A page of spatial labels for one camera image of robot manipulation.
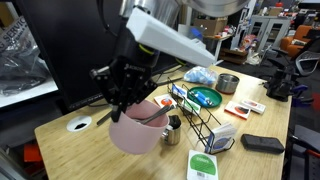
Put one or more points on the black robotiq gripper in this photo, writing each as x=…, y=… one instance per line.
x=125, y=81

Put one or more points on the pink plastic cup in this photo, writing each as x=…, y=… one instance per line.
x=136, y=138

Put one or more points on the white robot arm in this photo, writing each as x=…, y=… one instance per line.
x=146, y=32

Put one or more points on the white desk grommet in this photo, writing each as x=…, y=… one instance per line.
x=78, y=123

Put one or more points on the small steel measuring cup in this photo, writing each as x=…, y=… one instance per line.
x=171, y=135

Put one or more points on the white orange book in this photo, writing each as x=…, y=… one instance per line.
x=165, y=100

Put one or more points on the blue item on plate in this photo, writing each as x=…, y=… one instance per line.
x=203, y=99

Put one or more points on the blue plastic bag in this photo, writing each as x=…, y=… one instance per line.
x=200, y=75

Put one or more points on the black monitor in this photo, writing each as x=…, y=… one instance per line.
x=73, y=40

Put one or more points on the green plate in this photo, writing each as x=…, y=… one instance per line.
x=213, y=95

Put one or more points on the white green colors book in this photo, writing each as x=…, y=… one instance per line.
x=201, y=166

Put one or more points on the round steel bowl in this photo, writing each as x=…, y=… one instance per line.
x=227, y=83

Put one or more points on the white red book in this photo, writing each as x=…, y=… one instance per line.
x=237, y=109

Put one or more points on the small white book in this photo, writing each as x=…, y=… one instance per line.
x=254, y=106

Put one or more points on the black eraser block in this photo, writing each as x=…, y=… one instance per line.
x=262, y=144

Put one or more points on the black wire rack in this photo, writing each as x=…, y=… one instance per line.
x=201, y=120

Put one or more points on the black clamp mount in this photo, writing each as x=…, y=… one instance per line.
x=283, y=83

